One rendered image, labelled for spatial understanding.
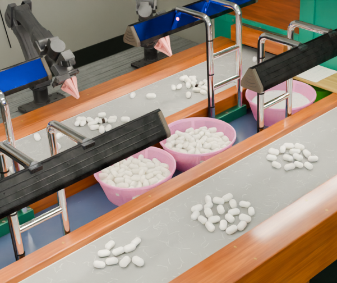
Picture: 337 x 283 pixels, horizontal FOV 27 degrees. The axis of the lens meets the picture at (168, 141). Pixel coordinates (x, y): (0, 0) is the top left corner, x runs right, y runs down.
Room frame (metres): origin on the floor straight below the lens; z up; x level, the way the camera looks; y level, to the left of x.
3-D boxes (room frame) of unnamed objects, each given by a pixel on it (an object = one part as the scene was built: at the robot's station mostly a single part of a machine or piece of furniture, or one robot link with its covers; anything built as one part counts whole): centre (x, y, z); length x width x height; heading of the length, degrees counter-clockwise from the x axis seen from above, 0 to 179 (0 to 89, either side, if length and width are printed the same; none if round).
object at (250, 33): (2.84, -0.42, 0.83); 0.30 x 0.06 x 0.07; 40
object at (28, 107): (2.66, 0.51, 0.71); 0.20 x 0.07 x 0.08; 130
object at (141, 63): (3.04, 0.05, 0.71); 0.20 x 0.07 x 0.08; 130
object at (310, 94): (2.40, -0.44, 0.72); 0.27 x 0.27 x 0.10
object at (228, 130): (2.12, -0.10, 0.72); 0.27 x 0.27 x 0.10
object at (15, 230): (1.51, 0.31, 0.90); 0.20 x 0.19 x 0.45; 130
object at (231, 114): (2.44, -0.17, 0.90); 0.20 x 0.19 x 0.45; 130
